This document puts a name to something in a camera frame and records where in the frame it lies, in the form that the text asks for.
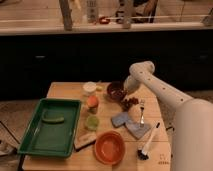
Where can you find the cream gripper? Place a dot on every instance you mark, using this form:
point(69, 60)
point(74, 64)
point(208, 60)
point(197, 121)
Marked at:
point(131, 84)

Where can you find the dark purple bowl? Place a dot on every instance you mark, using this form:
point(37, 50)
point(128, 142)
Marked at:
point(116, 91)

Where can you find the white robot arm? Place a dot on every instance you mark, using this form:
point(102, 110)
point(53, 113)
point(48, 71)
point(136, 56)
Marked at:
point(192, 142)

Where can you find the bunch of dark grapes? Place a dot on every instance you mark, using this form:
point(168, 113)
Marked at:
point(126, 104)

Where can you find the metal fork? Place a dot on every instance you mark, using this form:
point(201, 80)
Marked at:
point(142, 112)

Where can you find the small yellow item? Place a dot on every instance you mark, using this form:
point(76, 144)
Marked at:
point(99, 88)

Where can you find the blue sponge left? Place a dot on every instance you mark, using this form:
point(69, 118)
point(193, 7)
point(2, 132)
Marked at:
point(120, 119)

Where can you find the blue sponge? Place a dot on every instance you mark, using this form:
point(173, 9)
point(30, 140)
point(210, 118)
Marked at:
point(136, 129)
point(120, 119)

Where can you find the white small cup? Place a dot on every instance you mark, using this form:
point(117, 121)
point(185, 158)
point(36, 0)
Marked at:
point(89, 88)

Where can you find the orange cup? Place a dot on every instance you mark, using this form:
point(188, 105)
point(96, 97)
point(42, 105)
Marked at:
point(93, 103)

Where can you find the blue sponge right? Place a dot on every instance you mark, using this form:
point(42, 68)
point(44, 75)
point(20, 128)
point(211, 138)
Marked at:
point(136, 129)

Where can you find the green cup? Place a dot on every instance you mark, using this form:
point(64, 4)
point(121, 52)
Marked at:
point(92, 123)

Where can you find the orange bowl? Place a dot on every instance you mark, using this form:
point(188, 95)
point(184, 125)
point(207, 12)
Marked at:
point(109, 148)

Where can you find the red object on shelf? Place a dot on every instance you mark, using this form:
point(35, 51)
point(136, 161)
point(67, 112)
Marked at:
point(104, 20)

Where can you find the wooden block eraser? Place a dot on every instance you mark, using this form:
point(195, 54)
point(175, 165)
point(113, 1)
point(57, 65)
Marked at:
point(84, 140)

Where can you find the green cucumber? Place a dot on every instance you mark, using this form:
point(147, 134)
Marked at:
point(55, 120)

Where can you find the green plastic tray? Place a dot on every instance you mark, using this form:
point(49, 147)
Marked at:
point(55, 140)

